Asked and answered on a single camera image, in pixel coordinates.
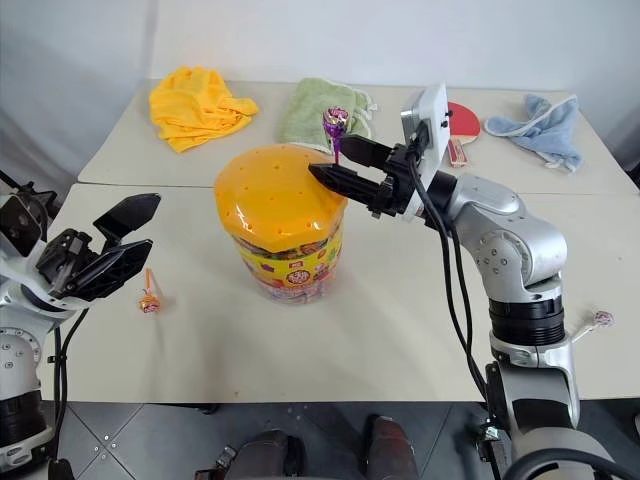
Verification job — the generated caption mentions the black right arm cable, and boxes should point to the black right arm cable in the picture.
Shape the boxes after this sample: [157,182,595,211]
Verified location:
[408,118,495,419]

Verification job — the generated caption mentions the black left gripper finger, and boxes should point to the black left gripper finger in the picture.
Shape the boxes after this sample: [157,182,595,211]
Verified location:
[92,193,162,250]
[66,238,155,303]

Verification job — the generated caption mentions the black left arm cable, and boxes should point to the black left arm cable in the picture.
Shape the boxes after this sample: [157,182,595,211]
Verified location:
[45,307,92,480]

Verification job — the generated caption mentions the purple lollipop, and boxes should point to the purple lollipop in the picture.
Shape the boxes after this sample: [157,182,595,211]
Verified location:
[322,105,350,166]

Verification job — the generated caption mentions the green towel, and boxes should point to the green towel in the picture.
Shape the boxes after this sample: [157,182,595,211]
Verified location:
[276,76,380,151]

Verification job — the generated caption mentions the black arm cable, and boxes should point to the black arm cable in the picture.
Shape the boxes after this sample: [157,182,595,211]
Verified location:
[45,307,92,480]
[408,118,495,419]

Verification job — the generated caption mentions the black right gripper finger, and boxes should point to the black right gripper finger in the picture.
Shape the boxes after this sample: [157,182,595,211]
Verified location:
[307,162,387,212]
[338,134,397,170]

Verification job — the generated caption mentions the dark grey rounded shape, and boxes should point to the dark grey rounded shape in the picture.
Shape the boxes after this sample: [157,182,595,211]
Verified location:
[194,428,307,480]

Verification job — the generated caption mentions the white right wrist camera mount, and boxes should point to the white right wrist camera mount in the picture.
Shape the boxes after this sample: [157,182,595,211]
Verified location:
[399,81,450,224]

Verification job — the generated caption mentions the orange wrapped lollipop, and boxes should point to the orange wrapped lollipop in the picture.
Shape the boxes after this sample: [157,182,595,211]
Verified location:
[137,267,162,315]

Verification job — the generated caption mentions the clear plastic lollipop jar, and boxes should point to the clear plastic lollipop jar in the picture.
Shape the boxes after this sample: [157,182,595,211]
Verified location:
[234,219,346,305]

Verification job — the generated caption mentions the yellow crumpled cloth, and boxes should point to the yellow crumpled cloth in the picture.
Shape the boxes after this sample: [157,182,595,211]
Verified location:
[148,65,261,155]

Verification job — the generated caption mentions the yellow perforated jar lid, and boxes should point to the yellow perforated jar lid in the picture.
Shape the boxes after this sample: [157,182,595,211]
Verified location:
[214,143,349,254]

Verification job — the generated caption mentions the light blue towel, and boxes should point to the light blue towel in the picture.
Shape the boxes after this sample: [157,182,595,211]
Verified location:
[483,93,584,174]

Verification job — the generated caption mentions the pink white wrapped lollipop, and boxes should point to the pink white wrapped lollipop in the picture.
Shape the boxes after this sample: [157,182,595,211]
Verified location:
[568,309,616,347]

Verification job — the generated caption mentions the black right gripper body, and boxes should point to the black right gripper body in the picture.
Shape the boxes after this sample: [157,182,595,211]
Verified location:
[368,142,427,220]

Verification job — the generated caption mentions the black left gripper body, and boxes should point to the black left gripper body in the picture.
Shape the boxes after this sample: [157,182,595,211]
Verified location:
[34,227,107,301]

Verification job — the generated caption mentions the red table tennis paddle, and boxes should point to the red table tennis paddle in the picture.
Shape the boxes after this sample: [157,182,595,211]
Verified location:
[443,100,483,169]

